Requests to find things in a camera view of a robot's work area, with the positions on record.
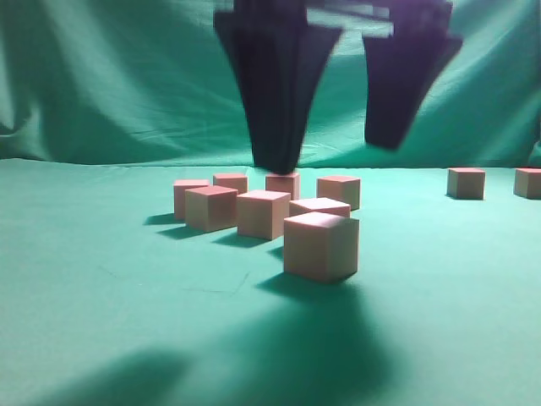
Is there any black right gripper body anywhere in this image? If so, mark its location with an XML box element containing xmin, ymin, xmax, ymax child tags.
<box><xmin>233</xmin><ymin>1</ymin><xmax>453</xmax><ymax>39</ymax></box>

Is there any pink cube column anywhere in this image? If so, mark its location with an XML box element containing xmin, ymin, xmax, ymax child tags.
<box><xmin>447</xmin><ymin>167</ymin><xmax>486</xmax><ymax>200</ymax></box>
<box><xmin>173</xmin><ymin>179</ymin><xmax>210</xmax><ymax>220</ymax></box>
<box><xmin>213</xmin><ymin>173</ymin><xmax>249</xmax><ymax>194</ymax></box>
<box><xmin>289</xmin><ymin>197</ymin><xmax>351</xmax><ymax>217</ymax></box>
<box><xmin>237</xmin><ymin>189</ymin><xmax>291</xmax><ymax>240</ymax></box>
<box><xmin>316</xmin><ymin>175</ymin><xmax>361</xmax><ymax>211</ymax></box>
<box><xmin>283</xmin><ymin>211</ymin><xmax>360</xmax><ymax>283</ymax></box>
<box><xmin>265</xmin><ymin>172</ymin><xmax>301</xmax><ymax>200</ymax></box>
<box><xmin>513</xmin><ymin>167</ymin><xmax>541</xmax><ymax>200</ymax></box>
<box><xmin>185</xmin><ymin>185</ymin><xmax>238</xmax><ymax>232</ymax></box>

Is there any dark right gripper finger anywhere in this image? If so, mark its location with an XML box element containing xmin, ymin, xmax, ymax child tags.
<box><xmin>213</xmin><ymin>8</ymin><xmax>343</xmax><ymax>174</ymax></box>
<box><xmin>363</xmin><ymin>34</ymin><xmax>463</xmax><ymax>151</ymax></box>

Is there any green cloth backdrop and cover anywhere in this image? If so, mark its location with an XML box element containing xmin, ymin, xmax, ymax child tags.
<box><xmin>1</xmin><ymin>1</ymin><xmax>540</xmax><ymax>405</ymax></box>

